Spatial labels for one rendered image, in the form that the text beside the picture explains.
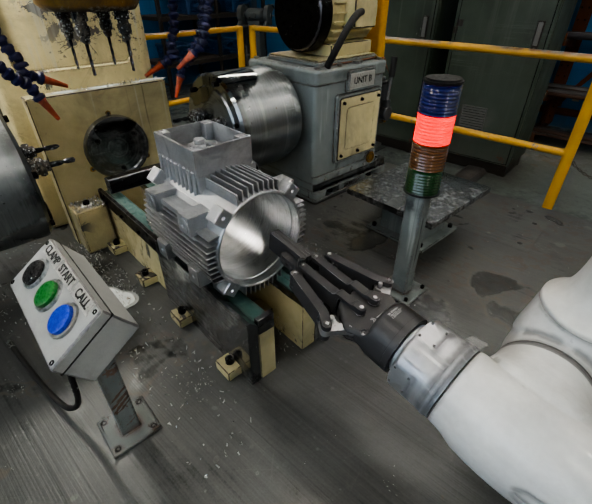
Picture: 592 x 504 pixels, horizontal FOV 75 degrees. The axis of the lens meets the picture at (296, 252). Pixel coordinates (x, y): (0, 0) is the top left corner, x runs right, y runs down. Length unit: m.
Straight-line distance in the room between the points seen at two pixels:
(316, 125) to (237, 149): 0.49
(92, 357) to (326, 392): 0.36
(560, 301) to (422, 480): 0.29
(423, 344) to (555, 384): 0.12
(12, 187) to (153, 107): 0.42
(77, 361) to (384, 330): 0.30
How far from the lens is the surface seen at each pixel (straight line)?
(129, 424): 0.64
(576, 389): 0.45
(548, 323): 0.49
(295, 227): 0.64
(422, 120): 0.67
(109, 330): 0.42
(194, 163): 0.57
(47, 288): 0.48
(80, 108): 1.01
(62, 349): 0.42
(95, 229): 1.03
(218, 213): 0.52
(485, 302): 0.88
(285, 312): 0.69
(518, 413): 0.41
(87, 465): 0.66
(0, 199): 0.79
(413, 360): 0.42
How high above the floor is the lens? 1.33
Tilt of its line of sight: 35 degrees down
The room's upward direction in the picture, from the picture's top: straight up
